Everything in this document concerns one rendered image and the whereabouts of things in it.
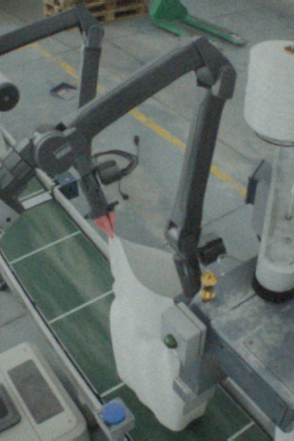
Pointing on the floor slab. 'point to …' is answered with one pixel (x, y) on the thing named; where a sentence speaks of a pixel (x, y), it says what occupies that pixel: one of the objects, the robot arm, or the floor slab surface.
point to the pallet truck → (162, 12)
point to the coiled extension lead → (124, 157)
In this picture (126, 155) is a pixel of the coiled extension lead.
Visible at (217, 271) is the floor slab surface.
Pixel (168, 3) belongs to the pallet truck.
